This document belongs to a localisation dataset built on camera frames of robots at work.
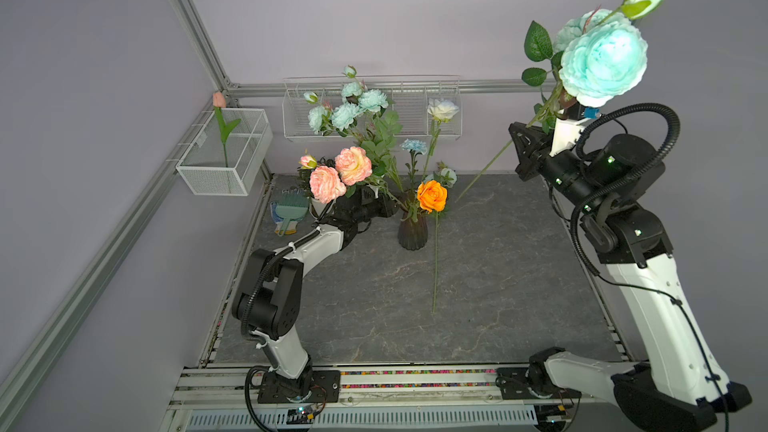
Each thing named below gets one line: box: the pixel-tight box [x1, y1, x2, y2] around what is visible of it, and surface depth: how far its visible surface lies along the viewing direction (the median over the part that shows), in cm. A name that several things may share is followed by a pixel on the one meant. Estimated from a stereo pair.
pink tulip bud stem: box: [212, 91, 241, 168], surface depth 87 cm
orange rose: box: [417, 180, 448, 214], surface depth 68 cm
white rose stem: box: [421, 99, 459, 181], surface depth 76 cm
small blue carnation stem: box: [400, 139, 427, 202], surface depth 82 cm
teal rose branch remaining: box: [303, 65, 404, 192], surface depth 75 cm
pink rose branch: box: [298, 146, 373, 204], surface depth 59 cm
